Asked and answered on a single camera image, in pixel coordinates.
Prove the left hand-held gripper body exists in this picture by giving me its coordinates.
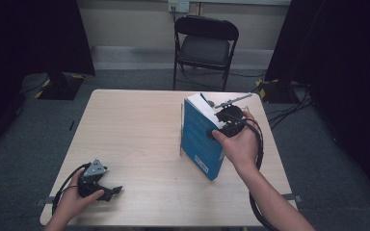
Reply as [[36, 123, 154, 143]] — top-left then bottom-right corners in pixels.
[[77, 159, 109, 198]]

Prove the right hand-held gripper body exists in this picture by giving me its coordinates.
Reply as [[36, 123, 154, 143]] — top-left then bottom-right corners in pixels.
[[214, 92, 254, 139]]

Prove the blue book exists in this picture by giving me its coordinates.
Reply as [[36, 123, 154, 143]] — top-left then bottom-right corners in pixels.
[[180, 92, 226, 182]]

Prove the person's right hand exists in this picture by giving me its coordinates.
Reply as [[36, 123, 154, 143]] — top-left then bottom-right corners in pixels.
[[211, 110, 260, 173]]

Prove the person's left hand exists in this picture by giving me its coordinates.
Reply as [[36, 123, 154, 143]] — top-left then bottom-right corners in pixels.
[[56, 168, 106, 223]]

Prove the grey tape strip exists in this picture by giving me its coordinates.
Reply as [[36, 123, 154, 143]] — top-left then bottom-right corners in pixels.
[[282, 192, 304, 202], [35, 195, 56, 207]]

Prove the black stand base yellow tape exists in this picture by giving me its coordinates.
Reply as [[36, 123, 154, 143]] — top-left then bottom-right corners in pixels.
[[255, 78, 301, 104], [33, 71, 86, 101]]

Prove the black folding chair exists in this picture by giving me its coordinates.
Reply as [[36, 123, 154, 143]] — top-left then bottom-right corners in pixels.
[[172, 14, 240, 92]]

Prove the black curtain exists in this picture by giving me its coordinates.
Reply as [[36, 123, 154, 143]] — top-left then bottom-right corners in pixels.
[[264, 0, 370, 206], [0, 0, 96, 160]]

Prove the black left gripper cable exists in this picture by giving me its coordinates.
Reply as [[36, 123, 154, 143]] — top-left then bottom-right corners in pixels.
[[51, 162, 93, 217]]

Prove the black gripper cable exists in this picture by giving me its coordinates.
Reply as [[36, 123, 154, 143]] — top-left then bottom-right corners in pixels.
[[221, 111, 279, 231], [51, 162, 93, 217]]

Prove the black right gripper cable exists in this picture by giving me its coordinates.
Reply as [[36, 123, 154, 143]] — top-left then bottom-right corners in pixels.
[[221, 111, 279, 231]]

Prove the thin black cable under chair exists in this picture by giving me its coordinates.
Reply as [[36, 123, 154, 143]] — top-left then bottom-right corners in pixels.
[[176, 62, 268, 92]]

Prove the black floor cables bundle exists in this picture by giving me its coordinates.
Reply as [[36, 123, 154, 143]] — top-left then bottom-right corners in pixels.
[[266, 82, 315, 130]]

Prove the white wall socket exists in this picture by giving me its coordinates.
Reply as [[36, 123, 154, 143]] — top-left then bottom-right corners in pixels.
[[168, 0, 191, 13]]

